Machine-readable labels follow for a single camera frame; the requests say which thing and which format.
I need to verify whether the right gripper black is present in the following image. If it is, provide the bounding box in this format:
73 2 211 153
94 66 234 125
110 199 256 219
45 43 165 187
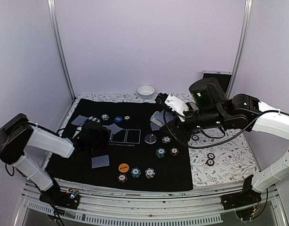
159 102 225 143

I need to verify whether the blue playing card deck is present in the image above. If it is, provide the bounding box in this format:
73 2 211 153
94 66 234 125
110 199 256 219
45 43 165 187
150 111 174 131

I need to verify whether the clear acrylic dealer button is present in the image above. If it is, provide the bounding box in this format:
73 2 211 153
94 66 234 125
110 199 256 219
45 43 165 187
144 134 157 145

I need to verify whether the red black chip stack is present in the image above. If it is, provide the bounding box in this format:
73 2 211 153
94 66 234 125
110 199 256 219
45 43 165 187
206 153 215 166

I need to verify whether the blue peach stack front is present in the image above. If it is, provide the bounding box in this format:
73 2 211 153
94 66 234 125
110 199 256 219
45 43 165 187
145 168 155 179

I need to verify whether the green chip stack front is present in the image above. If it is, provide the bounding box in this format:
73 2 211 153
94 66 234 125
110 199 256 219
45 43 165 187
131 167 141 178

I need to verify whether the blue small blind button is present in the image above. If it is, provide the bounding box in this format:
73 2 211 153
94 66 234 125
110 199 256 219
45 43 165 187
114 116 123 123

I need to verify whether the face up spades card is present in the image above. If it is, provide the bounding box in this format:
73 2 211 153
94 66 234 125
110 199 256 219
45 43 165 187
107 123 122 135

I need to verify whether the orange big blind button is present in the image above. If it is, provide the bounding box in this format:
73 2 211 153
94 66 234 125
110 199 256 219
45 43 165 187
118 163 129 173

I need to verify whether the red black stack front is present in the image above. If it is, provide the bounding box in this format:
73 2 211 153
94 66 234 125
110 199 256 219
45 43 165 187
118 174 128 183

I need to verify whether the dealt cards front player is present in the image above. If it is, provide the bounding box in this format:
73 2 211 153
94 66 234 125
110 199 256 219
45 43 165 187
91 155 110 169

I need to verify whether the dealt cards player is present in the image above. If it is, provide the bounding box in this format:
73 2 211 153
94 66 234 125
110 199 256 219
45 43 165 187
91 155 110 169
71 115 88 127

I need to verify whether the blue fifty chips row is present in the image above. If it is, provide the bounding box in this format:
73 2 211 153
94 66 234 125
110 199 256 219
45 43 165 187
88 116 101 123

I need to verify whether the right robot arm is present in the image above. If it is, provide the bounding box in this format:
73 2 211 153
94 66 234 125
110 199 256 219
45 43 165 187
164 77 289 205

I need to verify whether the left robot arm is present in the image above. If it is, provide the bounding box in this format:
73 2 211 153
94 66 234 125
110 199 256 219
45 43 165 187
0 113 111 204

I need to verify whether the black poker mat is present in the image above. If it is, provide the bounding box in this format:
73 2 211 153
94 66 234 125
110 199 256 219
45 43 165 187
46 99 193 192

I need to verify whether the white ceramic bowl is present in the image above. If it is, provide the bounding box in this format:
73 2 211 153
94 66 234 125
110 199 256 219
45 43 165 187
136 85 155 98

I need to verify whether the floral tablecloth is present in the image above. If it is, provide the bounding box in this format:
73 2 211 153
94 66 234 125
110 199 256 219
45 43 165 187
62 94 258 189

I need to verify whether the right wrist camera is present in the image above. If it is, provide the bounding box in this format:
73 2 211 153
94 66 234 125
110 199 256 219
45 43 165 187
155 93 190 122

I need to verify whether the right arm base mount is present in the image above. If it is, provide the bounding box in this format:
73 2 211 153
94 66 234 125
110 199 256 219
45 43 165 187
221 175 262 221

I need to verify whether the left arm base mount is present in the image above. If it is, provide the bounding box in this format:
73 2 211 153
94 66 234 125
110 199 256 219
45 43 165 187
39 182 80 210

